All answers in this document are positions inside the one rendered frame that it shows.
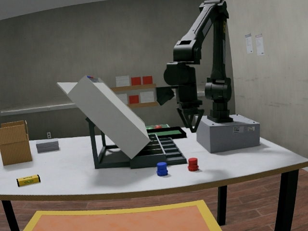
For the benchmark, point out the open brown cardboard box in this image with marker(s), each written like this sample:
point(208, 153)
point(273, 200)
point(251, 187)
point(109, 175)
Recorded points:
point(14, 143)

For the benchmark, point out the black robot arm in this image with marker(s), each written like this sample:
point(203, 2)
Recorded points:
point(188, 51)

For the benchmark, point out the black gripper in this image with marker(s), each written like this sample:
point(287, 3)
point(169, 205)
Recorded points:
point(191, 108)

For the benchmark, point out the blue plug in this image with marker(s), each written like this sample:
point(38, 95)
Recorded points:
point(162, 169)

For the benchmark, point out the green tray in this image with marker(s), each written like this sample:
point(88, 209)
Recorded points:
point(172, 132)

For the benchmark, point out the yellow pocket level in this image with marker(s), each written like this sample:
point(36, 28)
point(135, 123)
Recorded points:
point(28, 180)

